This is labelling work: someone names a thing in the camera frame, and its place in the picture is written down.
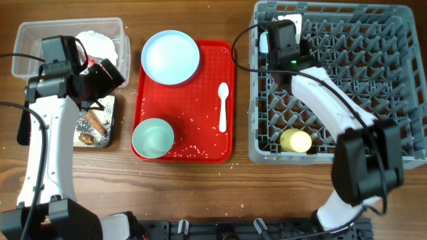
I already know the light blue plate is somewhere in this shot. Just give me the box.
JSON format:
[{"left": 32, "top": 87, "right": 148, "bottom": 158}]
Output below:
[{"left": 141, "top": 30, "right": 200, "bottom": 85}]

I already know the white plastic spoon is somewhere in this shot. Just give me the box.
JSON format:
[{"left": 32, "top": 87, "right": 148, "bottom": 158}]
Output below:
[{"left": 218, "top": 82, "right": 230, "bottom": 133}]

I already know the brown carrot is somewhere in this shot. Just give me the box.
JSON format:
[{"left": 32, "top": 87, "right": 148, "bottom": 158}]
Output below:
[{"left": 83, "top": 111, "right": 107, "bottom": 135}]

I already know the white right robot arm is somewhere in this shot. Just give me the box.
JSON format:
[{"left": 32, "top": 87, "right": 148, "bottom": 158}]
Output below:
[{"left": 252, "top": 15, "right": 404, "bottom": 237}]

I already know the white rice pile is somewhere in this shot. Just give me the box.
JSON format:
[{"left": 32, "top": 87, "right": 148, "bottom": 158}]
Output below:
[{"left": 73, "top": 95, "right": 116, "bottom": 147}]

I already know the black food waste tray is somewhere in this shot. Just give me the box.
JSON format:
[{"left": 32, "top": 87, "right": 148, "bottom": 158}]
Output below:
[{"left": 16, "top": 91, "right": 117, "bottom": 149}]

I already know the white paper napkin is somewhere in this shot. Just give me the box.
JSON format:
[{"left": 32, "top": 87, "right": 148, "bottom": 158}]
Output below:
[{"left": 76, "top": 30, "right": 118, "bottom": 66}]

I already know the mint green rice bowl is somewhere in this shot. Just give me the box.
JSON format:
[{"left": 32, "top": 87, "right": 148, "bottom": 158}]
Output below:
[{"left": 131, "top": 118, "right": 175, "bottom": 159}]

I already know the red candy wrapper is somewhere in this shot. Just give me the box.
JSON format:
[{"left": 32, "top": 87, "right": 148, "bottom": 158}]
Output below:
[{"left": 87, "top": 58, "right": 105, "bottom": 72}]

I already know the clear plastic waste bin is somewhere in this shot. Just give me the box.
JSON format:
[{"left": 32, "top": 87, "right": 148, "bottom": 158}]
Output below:
[{"left": 14, "top": 17, "right": 131, "bottom": 87}]

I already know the grey dishwasher rack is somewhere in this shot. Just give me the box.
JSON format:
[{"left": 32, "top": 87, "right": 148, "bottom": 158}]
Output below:
[{"left": 249, "top": 1, "right": 426, "bottom": 169}]

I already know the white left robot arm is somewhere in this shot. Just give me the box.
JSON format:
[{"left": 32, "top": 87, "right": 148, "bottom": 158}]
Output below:
[{"left": 1, "top": 35, "right": 146, "bottom": 239}]

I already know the yellow plastic cup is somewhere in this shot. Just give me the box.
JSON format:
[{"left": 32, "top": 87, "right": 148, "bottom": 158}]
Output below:
[{"left": 280, "top": 129, "right": 312, "bottom": 153}]

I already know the dark brown food scrap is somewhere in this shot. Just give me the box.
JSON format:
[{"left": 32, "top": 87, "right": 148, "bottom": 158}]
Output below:
[{"left": 79, "top": 133, "right": 94, "bottom": 145}]

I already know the light blue small bowl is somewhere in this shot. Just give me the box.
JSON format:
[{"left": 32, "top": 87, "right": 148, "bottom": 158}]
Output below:
[{"left": 259, "top": 31, "right": 269, "bottom": 54}]

